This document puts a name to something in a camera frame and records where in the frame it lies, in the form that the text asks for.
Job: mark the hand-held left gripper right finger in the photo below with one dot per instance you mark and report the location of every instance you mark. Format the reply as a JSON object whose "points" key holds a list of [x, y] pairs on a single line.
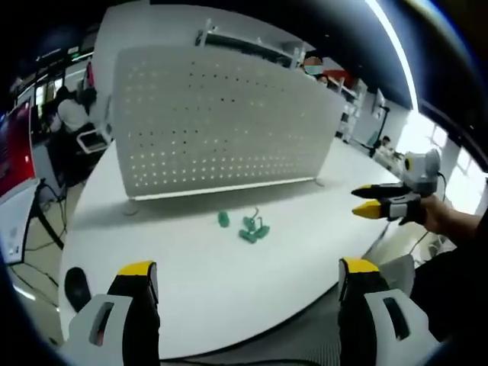
{"points": [[385, 324]]}

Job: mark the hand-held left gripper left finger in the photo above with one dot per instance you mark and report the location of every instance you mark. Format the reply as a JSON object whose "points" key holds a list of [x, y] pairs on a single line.
{"points": [[114, 328]]}

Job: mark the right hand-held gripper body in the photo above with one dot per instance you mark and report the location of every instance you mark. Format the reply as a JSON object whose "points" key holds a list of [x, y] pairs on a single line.
{"points": [[422, 169]]}

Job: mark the green hook assembly block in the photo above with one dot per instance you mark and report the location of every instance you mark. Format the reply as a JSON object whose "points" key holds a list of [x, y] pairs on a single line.
{"points": [[248, 235]]}

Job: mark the small green hook assembly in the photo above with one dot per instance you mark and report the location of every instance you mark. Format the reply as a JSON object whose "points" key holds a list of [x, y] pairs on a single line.
{"points": [[223, 219]]}

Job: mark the white perforated mounting plate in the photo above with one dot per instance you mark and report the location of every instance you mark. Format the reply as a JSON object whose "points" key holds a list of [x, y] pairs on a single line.
{"points": [[221, 126]]}

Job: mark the person's right hand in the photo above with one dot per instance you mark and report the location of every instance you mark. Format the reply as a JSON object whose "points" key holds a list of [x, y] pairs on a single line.
{"points": [[434, 215]]}

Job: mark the grey chair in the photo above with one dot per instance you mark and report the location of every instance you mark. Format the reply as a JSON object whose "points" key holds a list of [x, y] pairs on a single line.
{"points": [[398, 272]]}

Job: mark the black oval object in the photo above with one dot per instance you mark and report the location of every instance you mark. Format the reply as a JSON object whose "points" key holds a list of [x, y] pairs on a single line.
{"points": [[77, 288]]}

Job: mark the black stand with monitor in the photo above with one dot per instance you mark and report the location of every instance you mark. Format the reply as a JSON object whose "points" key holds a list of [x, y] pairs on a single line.
{"points": [[379, 122]]}

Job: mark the person's dark clothing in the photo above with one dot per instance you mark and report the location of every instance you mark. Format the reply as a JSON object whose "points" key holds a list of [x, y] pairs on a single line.
{"points": [[453, 289]]}

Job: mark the ceiling light strip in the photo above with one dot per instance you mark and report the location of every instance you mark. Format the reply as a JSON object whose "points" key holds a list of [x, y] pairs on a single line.
{"points": [[396, 49]]}

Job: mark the white cabinet panel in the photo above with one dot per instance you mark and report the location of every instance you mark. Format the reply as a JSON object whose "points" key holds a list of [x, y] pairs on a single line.
{"points": [[15, 225]]}

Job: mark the white metal shelf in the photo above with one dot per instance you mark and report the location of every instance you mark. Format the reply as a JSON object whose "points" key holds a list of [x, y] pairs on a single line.
{"points": [[248, 40]]}

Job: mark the red screen monitor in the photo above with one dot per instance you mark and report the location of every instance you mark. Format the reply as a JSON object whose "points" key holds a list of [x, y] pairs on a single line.
{"points": [[15, 148]]}

